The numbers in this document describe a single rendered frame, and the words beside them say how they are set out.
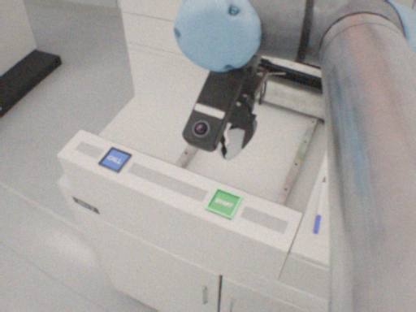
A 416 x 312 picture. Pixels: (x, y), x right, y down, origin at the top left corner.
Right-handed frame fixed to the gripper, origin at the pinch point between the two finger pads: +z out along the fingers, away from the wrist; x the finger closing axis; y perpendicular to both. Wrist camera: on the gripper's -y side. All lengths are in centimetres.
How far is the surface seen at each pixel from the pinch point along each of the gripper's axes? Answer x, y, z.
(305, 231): -16.6, 1.3, 14.2
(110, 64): 154, 138, 111
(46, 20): 269, 179, 111
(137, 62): 62, 58, 35
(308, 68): -2, 57, 17
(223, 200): 0.3, 1.3, 14.3
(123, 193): 21.2, -4.1, 18.2
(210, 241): 0.6, -4.0, 22.6
